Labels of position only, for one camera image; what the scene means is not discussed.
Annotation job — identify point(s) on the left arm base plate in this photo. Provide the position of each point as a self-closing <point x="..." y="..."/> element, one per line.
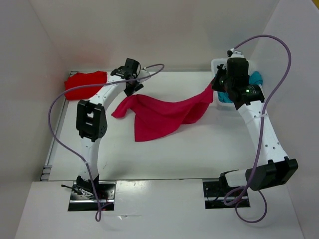
<point x="81" y="200"/>

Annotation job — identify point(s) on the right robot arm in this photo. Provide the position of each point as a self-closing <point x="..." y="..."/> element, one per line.
<point x="274" y="167"/>

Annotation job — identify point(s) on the pink t-shirt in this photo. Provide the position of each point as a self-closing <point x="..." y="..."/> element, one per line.
<point x="155" y="119"/>

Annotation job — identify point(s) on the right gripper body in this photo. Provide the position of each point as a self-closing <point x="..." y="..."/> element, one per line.
<point x="222" y="82"/>

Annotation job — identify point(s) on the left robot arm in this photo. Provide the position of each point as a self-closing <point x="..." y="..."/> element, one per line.
<point x="91" y="122"/>

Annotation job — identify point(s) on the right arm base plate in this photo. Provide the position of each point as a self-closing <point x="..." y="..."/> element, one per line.
<point x="214" y="195"/>

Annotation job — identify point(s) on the teal t-shirt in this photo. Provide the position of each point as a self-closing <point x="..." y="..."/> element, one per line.
<point x="255" y="78"/>

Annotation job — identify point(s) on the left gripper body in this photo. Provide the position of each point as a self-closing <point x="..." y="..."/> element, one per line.
<point x="131" y="88"/>

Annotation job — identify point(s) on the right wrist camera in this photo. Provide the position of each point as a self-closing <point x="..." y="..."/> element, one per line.
<point x="237" y="67"/>

